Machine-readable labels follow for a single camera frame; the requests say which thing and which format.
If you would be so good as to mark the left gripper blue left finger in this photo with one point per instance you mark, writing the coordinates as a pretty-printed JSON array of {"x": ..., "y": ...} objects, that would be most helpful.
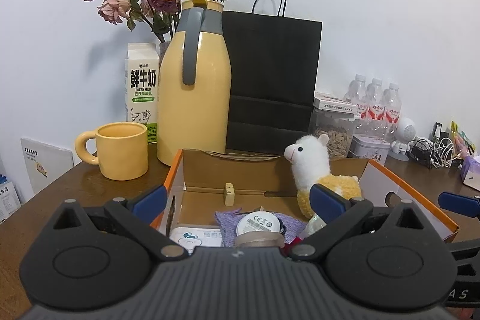
[{"x": 149, "y": 205}]

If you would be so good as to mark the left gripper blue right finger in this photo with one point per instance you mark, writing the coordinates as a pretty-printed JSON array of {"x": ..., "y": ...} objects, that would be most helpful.
[{"x": 327, "y": 204}]

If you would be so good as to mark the iridescent plastic bag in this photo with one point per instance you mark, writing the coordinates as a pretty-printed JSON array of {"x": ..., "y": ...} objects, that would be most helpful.
[{"x": 313, "y": 225}]

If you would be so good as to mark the white yellow alpaca plush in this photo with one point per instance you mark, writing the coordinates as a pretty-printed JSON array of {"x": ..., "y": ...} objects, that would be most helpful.
[{"x": 309, "y": 159}]

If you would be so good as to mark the yellow stamped soap block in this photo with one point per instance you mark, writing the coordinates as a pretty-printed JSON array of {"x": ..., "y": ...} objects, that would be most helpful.
[{"x": 229, "y": 194}]

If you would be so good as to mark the purple knitted cloth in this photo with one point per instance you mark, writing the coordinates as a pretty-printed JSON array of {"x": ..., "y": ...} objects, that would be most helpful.
[{"x": 234, "y": 223}]

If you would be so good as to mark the white rectangular case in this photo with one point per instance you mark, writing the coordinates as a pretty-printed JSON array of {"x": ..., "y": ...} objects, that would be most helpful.
[{"x": 191, "y": 237}]

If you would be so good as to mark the orange cardboard box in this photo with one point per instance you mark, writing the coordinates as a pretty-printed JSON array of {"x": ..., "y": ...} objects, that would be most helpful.
[{"x": 195, "y": 188}]

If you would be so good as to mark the yellow ceramic mug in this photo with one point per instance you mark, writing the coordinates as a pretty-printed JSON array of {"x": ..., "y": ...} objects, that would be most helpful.
[{"x": 119, "y": 149}]

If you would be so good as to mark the grey metal tin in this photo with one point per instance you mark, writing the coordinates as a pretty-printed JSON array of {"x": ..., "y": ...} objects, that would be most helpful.
[{"x": 369, "y": 147}]

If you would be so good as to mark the clear seed container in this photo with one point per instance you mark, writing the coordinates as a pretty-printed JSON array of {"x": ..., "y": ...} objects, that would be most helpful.
[{"x": 339, "y": 127}]

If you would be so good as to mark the white red flat box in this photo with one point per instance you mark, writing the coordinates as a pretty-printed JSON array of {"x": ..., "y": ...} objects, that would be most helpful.
[{"x": 326, "y": 102}]

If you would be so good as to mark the yellow thermos jug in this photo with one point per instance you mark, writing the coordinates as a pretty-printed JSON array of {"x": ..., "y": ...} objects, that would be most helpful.
[{"x": 195, "y": 82}]

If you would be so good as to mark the white robot speaker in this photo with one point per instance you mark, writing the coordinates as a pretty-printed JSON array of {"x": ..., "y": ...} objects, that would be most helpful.
[{"x": 404, "y": 133}]

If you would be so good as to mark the left water bottle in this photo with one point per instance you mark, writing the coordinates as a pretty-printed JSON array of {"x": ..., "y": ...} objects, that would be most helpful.
[{"x": 356, "y": 93}]

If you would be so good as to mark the water bottle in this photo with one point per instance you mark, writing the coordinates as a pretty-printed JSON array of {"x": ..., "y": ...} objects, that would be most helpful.
[
  {"x": 392, "y": 108},
  {"x": 356, "y": 93},
  {"x": 375, "y": 108}
]

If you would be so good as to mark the middle water bottle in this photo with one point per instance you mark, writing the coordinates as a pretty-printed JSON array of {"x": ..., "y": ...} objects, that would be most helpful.
[{"x": 375, "y": 108}]

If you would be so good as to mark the purple tissue pack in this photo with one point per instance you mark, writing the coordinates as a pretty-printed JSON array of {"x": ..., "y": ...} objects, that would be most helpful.
[{"x": 470, "y": 172}]

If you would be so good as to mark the right water bottle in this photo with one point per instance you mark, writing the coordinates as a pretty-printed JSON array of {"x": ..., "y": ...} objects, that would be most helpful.
[{"x": 392, "y": 108}]

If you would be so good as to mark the white milk carton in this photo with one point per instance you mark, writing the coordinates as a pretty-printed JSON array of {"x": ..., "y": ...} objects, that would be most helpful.
[{"x": 142, "y": 67}]

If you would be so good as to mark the black paper bag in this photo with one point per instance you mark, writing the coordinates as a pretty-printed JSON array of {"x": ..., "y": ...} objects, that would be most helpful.
[{"x": 274, "y": 62}]

